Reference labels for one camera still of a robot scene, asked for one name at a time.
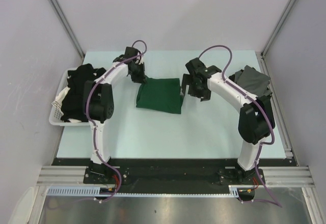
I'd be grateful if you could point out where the green t shirt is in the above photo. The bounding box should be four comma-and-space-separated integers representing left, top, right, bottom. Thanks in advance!
136, 77, 183, 115

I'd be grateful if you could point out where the white plastic basket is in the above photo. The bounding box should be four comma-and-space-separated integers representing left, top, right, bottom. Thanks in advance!
49, 67, 89, 127

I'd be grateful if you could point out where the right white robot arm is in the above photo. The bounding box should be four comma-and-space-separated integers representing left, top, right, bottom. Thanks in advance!
181, 58, 275, 184

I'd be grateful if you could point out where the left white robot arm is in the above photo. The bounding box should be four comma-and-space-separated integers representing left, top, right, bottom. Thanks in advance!
83, 46, 146, 183

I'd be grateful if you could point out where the black t shirt in basket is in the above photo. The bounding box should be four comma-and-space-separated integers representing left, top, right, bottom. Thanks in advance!
61, 64, 106, 122

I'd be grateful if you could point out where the white t shirt in basket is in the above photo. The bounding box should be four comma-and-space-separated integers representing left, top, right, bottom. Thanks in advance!
51, 86, 88, 123

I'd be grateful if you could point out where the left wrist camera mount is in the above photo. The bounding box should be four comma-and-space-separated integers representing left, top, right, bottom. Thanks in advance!
135, 56, 144, 65

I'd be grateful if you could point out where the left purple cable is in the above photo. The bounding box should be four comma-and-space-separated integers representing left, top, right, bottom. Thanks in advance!
85, 40, 148, 184

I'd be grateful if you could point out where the left aluminium corner post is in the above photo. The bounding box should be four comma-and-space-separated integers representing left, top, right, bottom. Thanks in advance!
48, 0, 85, 60

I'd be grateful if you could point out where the aluminium corner post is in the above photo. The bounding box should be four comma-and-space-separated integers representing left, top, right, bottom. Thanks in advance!
48, 0, 85, 60
260, 0, 298, 59

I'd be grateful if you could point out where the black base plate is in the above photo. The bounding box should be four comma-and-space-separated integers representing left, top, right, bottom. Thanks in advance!
51, 158, 297, 195

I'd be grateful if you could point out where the right aluminium corner post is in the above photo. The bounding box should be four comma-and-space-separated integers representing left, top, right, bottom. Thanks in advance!
260, 0, 298, 59

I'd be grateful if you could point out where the blue slotted cable duct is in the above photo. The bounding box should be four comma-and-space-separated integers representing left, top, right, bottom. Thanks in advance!
47, 186, 100, 196

